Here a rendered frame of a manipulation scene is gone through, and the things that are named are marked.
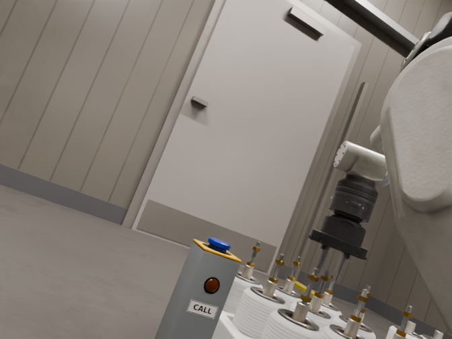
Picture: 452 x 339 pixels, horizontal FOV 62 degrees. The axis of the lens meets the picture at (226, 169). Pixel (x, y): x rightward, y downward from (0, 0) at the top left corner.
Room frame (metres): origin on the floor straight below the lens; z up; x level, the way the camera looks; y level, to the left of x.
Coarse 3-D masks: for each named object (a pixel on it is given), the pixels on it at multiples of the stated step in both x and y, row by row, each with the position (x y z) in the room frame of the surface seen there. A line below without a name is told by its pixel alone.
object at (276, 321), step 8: (272, 312) 0.68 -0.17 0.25; (272, 320) 0.66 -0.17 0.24; (280, 320) 0.65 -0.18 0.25; (288, 320) 0.65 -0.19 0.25; (264, 328) 0.69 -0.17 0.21; (272, 328) 0.65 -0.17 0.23; (280, 328) 0.64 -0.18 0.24; (288, 328) 0.63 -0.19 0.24; (296, 328) 0.63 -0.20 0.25; (304, 328) 0.63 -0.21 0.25; (264, 336) 0.66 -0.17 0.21; (272, 336) 0.65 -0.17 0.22; (280, 336) 0.64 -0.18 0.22; (288, 336) 0.63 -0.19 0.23; (296, 336) 0.63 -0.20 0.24; (304, 336) 0.63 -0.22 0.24; (312, 336) 0.63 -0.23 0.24; (320, 336) 0.65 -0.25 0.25
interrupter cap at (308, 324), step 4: (280, 308) 0.70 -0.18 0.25; (280, 312) 0.66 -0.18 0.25; (284, 312) 0.68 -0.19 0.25; (288, 312) 0.69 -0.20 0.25; (292, 312) 0.71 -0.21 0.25; (284, 316) 0.65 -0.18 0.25; (288, 316) 0.66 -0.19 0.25; (292, 320) 0.64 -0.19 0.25; (308, 320) 0.69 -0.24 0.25; (296, 324) 0.64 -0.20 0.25; (300, 324) 0.64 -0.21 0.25; (304, 324) 0.65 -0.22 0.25; (308, 324) 0.67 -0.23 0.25; (312, 324) 0.67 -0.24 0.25; (316, 324) 0.68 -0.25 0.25; (308, 328) 0.64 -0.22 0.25; (312, 328) 0.64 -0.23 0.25; (316, 328) 0.65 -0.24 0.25
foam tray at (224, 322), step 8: (224, 312) 0.82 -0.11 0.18; (224, 320) 0.77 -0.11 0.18; (232, 320) 0.82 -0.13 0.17; (216, 328) 0.77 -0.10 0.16; (224, 328) 0.74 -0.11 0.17; (232, 328) 0.74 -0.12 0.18; (216, 336) 0.76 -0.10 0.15; (224, 336) 0.73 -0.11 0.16; (232, 336) 0.70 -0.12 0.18; (240, 336) 0.71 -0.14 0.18
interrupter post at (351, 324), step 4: (348, 320) 0.71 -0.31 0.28; (352, 320) 0.71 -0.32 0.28; (348, 324) 0.71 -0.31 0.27; (352, 324) 0.70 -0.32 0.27; (356, 324) 0.70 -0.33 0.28; (360, 324) 0.71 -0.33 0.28; (348, 328) 0.71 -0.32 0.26; (352, 328) 0.70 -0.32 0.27; (356, 328) 0.70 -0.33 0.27; (344, 332) 0.71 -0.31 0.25; (348, 332) 0.70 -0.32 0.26; (352, 332) 0.70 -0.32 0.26; (356, 332) 0.70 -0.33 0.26; (352, 336) 0.70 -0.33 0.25
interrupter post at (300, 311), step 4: (300, 304) 0.67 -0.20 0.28; (296, 308) 0.67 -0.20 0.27; (300, 308) 0.67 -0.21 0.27; (304, 308) 0.66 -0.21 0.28; (308, 308) 0.67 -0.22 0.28; (296, 312) 0.67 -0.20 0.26; (300, 312) 0.66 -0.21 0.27; (304, 312) 0.66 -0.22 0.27; (292, 316) 0.68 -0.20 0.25; (296, 316) 0.67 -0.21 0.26; (300, 316) 0.66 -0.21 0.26; (304, 316) 0.66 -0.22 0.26; (296, 320) 0.66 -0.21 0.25; (300, 320) 0.66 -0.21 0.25; (304, 320) 0.67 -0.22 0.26
